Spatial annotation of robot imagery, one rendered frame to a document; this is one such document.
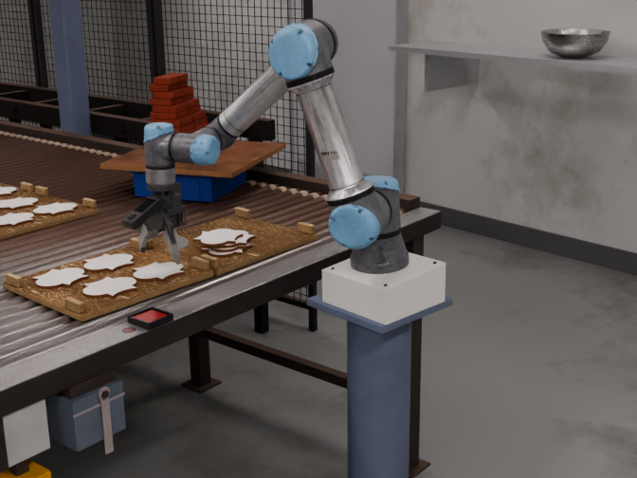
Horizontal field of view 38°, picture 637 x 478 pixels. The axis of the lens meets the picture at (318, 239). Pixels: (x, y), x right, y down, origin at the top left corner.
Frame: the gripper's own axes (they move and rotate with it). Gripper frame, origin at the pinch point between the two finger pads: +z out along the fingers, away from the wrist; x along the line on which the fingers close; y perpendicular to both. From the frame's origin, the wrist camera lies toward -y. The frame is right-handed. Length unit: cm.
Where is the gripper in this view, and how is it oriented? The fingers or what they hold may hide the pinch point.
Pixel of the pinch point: (157, 259)
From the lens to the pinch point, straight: 244.8
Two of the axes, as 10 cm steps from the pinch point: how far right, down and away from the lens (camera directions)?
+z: -0.1, 9.6, 2.9
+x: -7.4, -2.0, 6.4
